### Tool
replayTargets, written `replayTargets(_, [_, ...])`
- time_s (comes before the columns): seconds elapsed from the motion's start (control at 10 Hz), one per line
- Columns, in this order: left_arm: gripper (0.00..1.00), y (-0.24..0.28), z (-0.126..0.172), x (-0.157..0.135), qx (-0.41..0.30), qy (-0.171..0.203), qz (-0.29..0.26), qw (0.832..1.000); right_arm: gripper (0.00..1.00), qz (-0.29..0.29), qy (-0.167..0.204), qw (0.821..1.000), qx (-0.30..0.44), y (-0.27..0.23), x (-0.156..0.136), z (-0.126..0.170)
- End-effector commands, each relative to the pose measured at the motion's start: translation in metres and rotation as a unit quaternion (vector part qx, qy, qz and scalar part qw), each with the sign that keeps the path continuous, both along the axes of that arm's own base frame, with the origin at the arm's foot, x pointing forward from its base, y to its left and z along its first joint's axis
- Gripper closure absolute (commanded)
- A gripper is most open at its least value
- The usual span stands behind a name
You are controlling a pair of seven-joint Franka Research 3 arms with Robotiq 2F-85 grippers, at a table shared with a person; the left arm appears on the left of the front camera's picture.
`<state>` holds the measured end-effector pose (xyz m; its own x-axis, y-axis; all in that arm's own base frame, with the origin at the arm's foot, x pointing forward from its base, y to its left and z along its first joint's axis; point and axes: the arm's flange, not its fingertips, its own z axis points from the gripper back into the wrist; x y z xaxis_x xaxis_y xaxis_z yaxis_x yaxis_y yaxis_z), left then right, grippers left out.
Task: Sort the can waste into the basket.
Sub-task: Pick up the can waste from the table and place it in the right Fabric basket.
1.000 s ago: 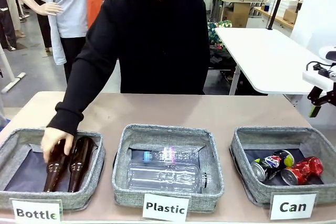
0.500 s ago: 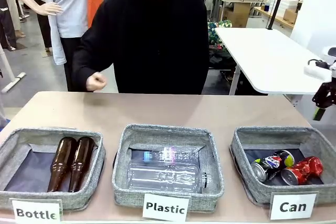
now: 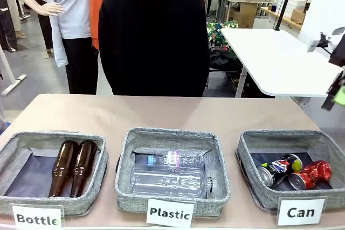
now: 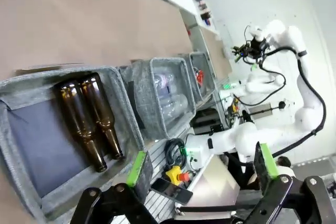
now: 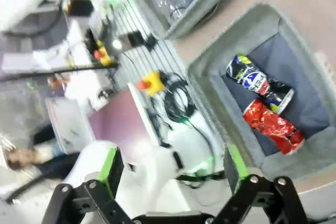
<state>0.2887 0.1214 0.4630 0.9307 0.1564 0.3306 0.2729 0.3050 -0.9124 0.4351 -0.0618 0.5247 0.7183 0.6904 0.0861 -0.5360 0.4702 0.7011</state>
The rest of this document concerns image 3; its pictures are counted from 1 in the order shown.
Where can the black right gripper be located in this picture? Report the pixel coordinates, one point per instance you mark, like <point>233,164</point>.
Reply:
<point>340,80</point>

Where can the crushed red soda can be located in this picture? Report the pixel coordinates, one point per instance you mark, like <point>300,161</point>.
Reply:
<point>312,176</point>

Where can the crushed blue soda can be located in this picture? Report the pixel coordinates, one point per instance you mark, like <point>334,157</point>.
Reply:
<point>279,168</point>

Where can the small clear water bottle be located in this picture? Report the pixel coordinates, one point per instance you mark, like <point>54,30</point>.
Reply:
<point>178,158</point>

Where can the large clear plastic bottle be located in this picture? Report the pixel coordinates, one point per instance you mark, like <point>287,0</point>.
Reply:
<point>169,182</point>

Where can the brown glass bottle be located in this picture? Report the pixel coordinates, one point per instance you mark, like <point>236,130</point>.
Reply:
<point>82,165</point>
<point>62,165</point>

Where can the grey fabric basket can label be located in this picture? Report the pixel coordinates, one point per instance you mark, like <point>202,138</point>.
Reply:
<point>280,139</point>

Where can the white Can label card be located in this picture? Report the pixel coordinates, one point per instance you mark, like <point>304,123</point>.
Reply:
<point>300,212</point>

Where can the grey fabric basket plastic label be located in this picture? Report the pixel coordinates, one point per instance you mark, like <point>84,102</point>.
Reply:
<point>172,135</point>

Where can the grey fabric basket bottle label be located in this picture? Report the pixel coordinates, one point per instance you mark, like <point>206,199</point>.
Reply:
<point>16,143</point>

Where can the white side table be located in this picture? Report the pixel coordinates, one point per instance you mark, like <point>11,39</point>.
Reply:
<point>275,57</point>

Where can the small cardboard box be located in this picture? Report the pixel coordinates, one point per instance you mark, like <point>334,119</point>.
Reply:
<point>297,16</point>

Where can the wooden workbench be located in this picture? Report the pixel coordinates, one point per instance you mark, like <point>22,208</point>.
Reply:
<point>277,15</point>

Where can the black slanted pole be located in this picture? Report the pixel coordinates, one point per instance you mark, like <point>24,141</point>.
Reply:
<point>285,1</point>

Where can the large cardboard box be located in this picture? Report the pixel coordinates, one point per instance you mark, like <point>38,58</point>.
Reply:
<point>246,14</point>

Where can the floral patterned cloth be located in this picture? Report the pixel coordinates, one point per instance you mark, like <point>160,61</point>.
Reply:
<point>215,33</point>

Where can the person in black shirt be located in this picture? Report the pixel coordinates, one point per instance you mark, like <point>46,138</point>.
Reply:
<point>153,41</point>

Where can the white Plastic label card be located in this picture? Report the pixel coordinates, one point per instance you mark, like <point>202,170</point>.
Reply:
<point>170,213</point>

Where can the mannequin in grey shirt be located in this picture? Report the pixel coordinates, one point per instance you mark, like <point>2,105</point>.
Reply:
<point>72,3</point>

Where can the white Bottle label card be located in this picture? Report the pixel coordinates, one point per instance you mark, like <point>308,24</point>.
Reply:
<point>37,217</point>

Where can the white desk leg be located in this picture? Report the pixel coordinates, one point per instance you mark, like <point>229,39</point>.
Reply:
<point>12,82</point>

